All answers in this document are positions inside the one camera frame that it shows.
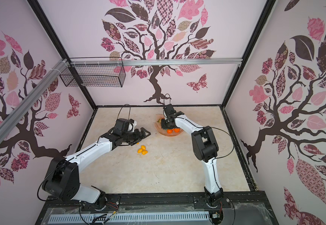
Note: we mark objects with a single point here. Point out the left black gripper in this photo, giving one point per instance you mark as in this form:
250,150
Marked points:
138,137

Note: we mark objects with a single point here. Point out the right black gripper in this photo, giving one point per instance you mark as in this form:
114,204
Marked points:
165,123

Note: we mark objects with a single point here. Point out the pink leaf-shaped bowl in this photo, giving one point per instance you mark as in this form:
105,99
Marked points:
165,132

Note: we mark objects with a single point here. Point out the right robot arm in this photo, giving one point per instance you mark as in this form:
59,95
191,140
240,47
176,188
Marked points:
205,149

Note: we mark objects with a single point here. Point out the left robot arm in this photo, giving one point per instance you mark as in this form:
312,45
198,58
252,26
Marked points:
62,179

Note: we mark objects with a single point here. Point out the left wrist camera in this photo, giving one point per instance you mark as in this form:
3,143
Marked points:
132,125

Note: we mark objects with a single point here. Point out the back aluminium rail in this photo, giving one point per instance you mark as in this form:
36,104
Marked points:
210,61

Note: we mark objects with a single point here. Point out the aluminium rail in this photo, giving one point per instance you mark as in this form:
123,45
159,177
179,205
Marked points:
18,113
210,61

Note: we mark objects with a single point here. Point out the black wire basket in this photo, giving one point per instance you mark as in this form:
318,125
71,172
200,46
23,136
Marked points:
94,72

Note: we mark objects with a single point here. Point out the white slotted cable duct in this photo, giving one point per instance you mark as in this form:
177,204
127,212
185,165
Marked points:
179,218

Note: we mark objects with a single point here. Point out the black base frame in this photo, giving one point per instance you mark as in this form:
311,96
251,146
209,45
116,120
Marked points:
236,208

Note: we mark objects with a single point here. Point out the left aluminium rail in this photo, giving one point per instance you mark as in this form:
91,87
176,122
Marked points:
18,113

